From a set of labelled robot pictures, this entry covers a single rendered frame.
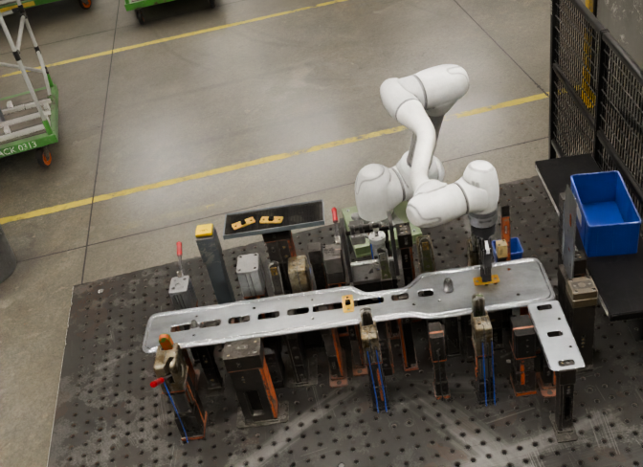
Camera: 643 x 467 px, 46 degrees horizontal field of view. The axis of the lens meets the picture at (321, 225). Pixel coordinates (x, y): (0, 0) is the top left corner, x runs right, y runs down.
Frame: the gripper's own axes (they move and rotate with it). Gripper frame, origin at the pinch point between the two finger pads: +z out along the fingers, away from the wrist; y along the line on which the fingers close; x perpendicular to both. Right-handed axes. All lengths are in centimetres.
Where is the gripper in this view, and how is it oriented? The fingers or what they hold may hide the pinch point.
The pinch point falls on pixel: (485, 270)
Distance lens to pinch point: 256.6
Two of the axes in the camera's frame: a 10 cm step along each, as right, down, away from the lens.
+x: 9.9, -1.5, -0.7
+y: 0.3, 5.9, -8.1
